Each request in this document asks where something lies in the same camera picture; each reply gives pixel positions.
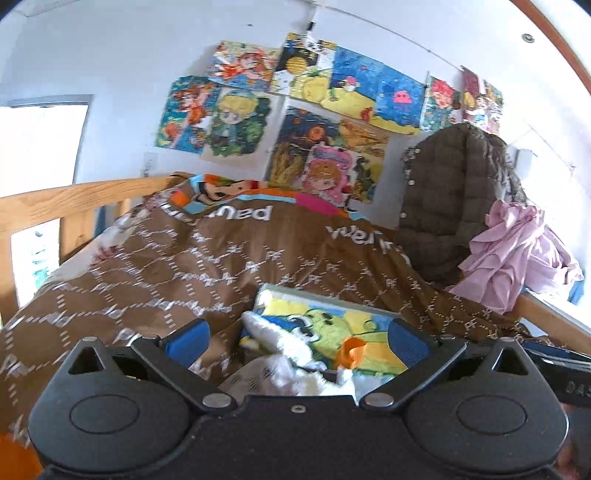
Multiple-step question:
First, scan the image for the cartoon picture book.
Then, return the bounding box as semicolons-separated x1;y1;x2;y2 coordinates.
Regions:
252;284;407;377

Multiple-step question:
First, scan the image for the brown quilted jacket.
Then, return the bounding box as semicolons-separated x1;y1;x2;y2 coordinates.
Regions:
397;122;527;289

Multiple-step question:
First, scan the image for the white cloth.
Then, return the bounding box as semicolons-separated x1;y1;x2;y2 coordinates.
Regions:
240;311;356;398

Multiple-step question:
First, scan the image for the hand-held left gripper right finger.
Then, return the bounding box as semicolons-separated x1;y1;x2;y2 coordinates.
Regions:
360;319;543;411

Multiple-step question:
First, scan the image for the orange cloth piece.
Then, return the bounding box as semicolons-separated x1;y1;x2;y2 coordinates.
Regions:
341;336;372;370

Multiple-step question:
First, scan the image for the window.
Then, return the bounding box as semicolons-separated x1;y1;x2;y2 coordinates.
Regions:
0;95;93;296

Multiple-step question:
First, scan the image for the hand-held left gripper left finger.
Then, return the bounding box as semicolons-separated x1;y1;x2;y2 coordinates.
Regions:
55;318;234;413

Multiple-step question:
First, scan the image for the colourful cartoon pillow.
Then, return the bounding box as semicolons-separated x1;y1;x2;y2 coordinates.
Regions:
185;173;358;222

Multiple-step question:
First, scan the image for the blue cloth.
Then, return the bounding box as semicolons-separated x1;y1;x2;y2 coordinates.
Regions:
569;278;591;306

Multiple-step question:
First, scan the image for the group of cartoon wall posters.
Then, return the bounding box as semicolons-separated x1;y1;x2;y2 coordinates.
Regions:
154;31;505;207

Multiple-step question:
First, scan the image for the pink cloth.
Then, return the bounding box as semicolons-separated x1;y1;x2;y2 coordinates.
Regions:
445;200;585;315

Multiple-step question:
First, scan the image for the brown printed blanket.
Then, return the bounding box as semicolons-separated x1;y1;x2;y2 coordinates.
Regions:
0;174;546;444

